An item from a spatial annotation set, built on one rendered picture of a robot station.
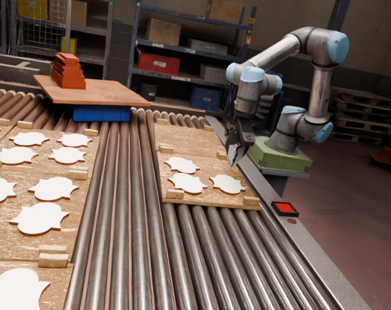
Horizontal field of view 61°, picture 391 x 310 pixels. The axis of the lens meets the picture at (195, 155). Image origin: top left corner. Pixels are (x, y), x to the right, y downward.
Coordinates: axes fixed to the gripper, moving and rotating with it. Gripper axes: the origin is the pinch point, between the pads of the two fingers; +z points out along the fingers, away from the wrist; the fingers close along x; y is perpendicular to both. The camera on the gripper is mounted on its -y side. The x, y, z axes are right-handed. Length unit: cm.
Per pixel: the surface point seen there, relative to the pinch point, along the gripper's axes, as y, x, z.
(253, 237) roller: -29.9, -1.3, 10.7
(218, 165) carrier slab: 19.2, -0.8, 9.0
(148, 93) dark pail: 445, 10, 75
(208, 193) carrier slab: -7.7, 8.9, 9.0
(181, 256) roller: -40.4, 22.3, 10.5
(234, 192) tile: -6.8, -1.0, 7.9
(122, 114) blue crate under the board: 67, 42, 6
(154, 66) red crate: 442, 6, 30
